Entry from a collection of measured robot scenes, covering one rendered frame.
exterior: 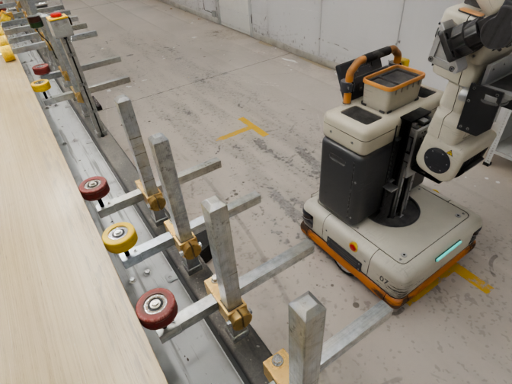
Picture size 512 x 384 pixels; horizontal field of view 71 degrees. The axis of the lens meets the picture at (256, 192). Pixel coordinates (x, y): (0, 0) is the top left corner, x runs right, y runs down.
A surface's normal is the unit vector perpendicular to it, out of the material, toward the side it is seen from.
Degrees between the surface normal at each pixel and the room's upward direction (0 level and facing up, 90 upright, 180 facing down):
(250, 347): 0
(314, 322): 90
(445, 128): 90
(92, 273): 0
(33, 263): 0
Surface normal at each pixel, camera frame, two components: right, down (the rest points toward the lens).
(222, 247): 0.55, 0.50
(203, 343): -0.06, -0.77
